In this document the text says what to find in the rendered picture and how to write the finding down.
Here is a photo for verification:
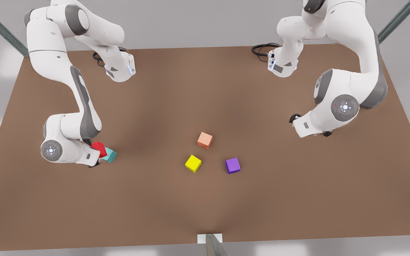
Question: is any red wooden cube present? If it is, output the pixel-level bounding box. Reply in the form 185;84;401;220
91;141;108;158

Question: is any teal wooden cube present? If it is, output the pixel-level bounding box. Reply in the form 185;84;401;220
100;148;118;164

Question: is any purple wooden cube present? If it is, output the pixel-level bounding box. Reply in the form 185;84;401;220
225;158;241;175

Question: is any orange wooden cube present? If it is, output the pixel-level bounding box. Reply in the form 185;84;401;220
197;132;213;149

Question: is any yellow wooden cube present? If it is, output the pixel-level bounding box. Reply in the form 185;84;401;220
185;155;202;174

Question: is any black cable loop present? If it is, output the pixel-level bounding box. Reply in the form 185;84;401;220
251;43;281;63
92;47;127;68

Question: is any white frame post foot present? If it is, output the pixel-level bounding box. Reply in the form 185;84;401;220
197;234;224;244

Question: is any silver frame post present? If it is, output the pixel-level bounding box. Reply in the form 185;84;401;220
205;234;230;256
377;0;410;44
0;0;30;58

